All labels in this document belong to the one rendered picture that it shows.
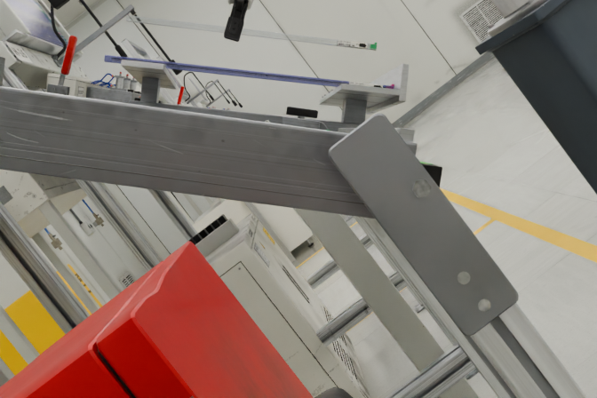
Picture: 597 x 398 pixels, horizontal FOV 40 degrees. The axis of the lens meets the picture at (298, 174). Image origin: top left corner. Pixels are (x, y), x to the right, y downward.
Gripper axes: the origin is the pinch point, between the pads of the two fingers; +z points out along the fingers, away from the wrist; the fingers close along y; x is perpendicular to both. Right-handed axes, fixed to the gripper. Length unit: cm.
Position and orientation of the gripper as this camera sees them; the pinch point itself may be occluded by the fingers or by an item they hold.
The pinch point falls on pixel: (234, 28)
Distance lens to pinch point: 167.3
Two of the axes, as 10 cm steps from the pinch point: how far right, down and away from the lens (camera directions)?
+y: 0.9, 0.1, -10.0
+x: 9.6, 2.7, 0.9
